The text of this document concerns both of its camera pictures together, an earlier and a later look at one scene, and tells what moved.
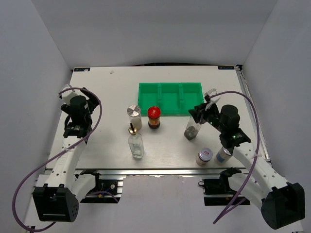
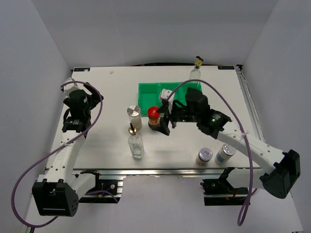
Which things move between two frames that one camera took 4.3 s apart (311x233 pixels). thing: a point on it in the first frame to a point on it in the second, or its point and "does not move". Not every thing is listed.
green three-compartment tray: [174, 99] does not move
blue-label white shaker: [223, 156] does not move
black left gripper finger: [89, 93] to [90, 88]
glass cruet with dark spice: [192, 129] to [195, 73]
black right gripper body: [212, 117] to [181, 114]
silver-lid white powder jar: [134, 113] does not move
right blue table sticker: [226, 68] does not move
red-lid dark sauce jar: [154, 120] does not move
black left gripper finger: [95, 101] to [99, 97]
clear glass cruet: [136, 143] does not move
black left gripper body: [91, 107] does not move
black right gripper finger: [196, 114] to [162, 127]
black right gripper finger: [199, 107] to [164, 107]
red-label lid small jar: [205, 155] does not move
